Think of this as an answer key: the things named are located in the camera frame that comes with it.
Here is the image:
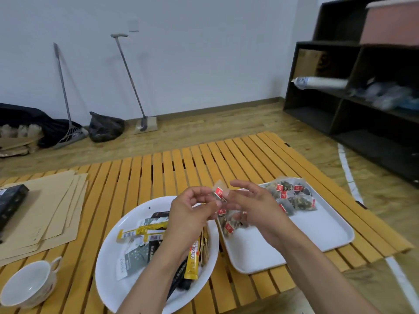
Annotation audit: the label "white floor tape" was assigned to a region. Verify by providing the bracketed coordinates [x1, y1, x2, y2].
[337, 143, 419, 314]

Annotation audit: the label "bunch of tan rubber bands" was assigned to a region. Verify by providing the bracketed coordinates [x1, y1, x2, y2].
[199, 225, 211, 267]

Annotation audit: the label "pink storage bin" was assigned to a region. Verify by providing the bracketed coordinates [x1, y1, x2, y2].
[359, 0, 419, 46]

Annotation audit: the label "person's left forearm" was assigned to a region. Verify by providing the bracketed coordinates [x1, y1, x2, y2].
[116, 238, 194, 314]

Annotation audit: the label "white green sachets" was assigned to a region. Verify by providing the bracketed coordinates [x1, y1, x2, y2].
[116, 241, 152, 281]

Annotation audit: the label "grey long-handled broom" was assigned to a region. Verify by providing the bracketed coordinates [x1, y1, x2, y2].
[52, 42, 89, 149]

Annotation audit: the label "black shelf unit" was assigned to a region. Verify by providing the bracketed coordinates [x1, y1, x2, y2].
[283, 0, 419, 188]

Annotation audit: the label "stack of brown envelopes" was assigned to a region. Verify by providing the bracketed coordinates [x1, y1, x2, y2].
[0, 170, 89, 267]

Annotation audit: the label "white round bowl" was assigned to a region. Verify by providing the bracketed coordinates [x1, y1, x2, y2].
[95, 195, 220, 314]

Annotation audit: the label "person's right forearm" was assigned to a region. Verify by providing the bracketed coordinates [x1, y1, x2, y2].
[278, 230, 380, 314]

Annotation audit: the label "black cardboard box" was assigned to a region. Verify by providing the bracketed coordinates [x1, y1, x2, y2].
[0, 184, 30, 232]

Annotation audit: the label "sleeve of white paper cups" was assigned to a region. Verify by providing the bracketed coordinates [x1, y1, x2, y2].
[291, 76, 349, 91]

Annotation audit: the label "large black bag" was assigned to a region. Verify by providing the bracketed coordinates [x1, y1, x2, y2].
[0, 102, 82, 149]

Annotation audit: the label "white plastic tray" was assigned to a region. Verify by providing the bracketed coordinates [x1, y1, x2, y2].
[216, 177, 355, 275]

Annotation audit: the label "brown cardboard box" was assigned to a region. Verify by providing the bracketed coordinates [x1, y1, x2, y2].
[293, 49, 328, 79]

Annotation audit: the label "long-handled beige dustpan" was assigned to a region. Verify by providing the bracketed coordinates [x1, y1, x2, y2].
[110, 33, 158, 135]

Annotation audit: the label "white teacup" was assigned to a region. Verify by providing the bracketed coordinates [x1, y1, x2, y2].
[0, 256, 63, 310]

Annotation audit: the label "person's right hand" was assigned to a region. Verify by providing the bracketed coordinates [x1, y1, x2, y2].
[226, 180, 295, 249]

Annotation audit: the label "person's left hand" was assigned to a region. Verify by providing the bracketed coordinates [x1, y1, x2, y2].
[163, 186, 218, 256]

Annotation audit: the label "pile of black coffee sticks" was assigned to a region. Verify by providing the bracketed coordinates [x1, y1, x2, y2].
[166, 258, 193, 300]

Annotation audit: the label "small black garbage bag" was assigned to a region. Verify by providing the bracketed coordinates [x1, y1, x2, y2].
[88, 111, 125, 143]

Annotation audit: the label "row of tea bags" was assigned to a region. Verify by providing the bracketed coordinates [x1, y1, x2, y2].
[217, 177, 317, 238]

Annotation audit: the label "red tag tea bag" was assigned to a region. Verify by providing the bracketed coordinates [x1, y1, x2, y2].
[212, 180, 230, 206]

